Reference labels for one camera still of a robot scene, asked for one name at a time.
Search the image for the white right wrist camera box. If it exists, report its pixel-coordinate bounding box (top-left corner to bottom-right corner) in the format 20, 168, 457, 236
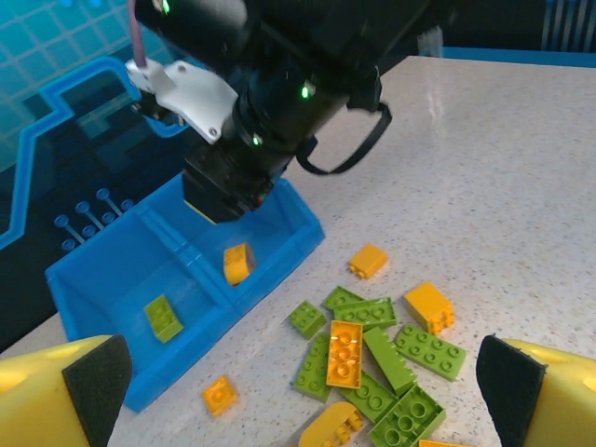
124, 60, 239, 145

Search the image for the orange rounded lego brick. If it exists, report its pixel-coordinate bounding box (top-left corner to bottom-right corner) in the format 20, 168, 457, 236
297, 401, 366, 447

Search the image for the blue two-compartment plastic bin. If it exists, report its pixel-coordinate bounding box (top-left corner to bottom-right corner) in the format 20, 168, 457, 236
45, 174, 326, 413

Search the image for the orange long lego brick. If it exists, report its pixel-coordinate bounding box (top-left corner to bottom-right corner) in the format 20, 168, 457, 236
324, 319, 365, 389

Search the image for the thin black right gripper cable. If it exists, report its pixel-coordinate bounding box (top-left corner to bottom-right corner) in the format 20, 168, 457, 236
295, 102, 394, 176

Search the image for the green square lego brick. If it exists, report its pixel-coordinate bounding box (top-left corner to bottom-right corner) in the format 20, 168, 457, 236
286, 300, 328, 340

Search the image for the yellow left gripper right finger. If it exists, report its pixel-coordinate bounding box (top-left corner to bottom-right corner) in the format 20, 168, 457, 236
478, 332, 596, 447

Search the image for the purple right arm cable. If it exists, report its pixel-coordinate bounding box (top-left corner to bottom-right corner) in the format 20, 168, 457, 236
128, 0, 151, 71

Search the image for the green long lego brick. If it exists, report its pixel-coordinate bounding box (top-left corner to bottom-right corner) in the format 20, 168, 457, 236
291, 332, 333, 404
394, 323, 467, 384
362, 325, 418, 398
332, 297, 399, 332
336, 371, 400, 425
367, 384, 447, 447

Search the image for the small orange lego brick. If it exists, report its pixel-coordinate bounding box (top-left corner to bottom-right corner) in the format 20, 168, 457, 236
201, 374, 240, 417

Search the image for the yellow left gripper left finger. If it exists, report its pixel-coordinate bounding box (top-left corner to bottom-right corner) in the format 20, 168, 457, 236
0, 333, 134, 447

